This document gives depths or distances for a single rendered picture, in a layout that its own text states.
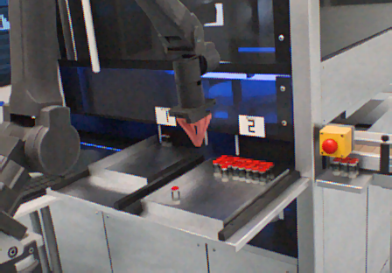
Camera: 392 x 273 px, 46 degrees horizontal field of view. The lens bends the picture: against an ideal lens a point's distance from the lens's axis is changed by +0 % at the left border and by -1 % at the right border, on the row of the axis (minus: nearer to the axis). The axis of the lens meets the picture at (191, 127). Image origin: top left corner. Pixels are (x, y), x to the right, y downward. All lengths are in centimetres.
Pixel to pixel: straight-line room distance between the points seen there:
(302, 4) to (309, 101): 26
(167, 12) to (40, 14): 30
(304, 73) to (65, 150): 77
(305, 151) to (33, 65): 88
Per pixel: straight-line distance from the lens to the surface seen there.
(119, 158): 164
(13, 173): 66
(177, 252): 183
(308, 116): 131
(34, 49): 67
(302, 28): 127
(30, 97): 67
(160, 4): 89
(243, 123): 141
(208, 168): 146
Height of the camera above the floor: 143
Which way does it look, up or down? 17 degrees down
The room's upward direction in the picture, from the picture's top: 6 degrees counter-clockwise
